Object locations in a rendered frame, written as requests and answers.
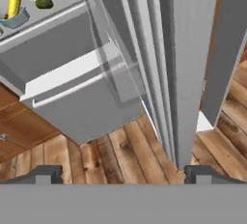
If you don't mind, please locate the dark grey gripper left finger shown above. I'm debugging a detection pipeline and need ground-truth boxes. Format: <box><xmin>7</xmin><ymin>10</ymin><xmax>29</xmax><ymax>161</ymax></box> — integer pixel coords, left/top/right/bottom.
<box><xmin>0</xmin><ymin>164</ymin><xmax>64</xmax><ymax>185</ymax></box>

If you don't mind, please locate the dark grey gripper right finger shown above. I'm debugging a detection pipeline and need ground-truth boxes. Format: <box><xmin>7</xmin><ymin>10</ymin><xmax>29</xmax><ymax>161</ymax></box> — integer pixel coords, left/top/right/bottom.
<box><xmin>183</xmin><ymin>164</ymin><xmax>247</xmax><ymax>185</ymax></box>

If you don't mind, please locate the grey fridge bottom drawer front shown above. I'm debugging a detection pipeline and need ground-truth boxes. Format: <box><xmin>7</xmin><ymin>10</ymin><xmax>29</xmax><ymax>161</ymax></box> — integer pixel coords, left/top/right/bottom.
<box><xmin>19</xmin><ymin>48</ymin><xmax>152</xmax><ymax>145</ymax></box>

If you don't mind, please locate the grey fridge door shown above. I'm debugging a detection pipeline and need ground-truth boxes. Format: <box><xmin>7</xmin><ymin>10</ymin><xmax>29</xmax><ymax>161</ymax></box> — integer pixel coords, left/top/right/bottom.
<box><xmin>93</xmin><ymin>0</ymin><xmax>223</xmax><ymax>171</ymax></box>

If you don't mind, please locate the clear fridge door bin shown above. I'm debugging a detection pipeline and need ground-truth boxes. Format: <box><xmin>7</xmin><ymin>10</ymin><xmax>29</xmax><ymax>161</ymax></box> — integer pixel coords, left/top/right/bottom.
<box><xmin>78</xmin><ymin>0</ymin><xmax>147</xmax><ymax>109</ymax></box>

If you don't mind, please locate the grey fridge body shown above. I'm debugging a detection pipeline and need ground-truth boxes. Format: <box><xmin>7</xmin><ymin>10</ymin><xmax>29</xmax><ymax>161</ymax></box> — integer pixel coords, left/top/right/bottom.
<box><xmin>0</xmin><ymin>0</ymin><xmax>152</xmax><ymax>145</ymax></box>

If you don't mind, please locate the wooden cupboard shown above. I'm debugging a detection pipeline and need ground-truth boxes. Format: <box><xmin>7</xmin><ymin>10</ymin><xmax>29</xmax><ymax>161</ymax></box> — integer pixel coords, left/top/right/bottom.
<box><xmin>0</xmin><ymin>82</ymin><xmax>62</xmax><ymax>165</ymax></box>

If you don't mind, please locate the grey cupboard side panel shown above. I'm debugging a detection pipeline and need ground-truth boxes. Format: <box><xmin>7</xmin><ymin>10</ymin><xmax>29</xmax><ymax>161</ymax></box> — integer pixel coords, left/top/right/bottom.
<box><xmin>201</xmin><ymin>0</ymin><xmax>247</xmax><ymax>127</ymax></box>

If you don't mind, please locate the blue-grey bowl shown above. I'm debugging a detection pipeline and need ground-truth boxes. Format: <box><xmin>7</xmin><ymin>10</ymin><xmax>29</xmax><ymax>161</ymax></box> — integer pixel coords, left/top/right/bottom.
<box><xmin>0</xmin><ymin>7</ymin><xmax>32</xmax><ymax>30</ymax></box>

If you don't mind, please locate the dark green round vegetable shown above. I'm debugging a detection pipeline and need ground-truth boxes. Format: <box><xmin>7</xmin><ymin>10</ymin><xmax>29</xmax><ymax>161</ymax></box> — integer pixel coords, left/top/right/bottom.
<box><xmin>34</xmin><ymin>0</ymin><xmax>54</xmax><ymax>11</ymax></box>

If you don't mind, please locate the yellow corn cob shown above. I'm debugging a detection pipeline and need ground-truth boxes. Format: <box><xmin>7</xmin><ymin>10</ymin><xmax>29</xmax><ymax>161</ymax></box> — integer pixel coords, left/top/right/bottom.
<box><xmin>7</xmin><ymin>0</ymin><xmax>23</xmax><ymax>20</ymax></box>

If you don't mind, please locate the grey drawer handle bar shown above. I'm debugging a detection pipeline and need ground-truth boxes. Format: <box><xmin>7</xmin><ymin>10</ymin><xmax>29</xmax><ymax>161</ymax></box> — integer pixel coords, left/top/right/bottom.
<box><xmin>32</xmin><ymin>71</ymin><xmax>108</xmax><ymax>110</ymax></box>

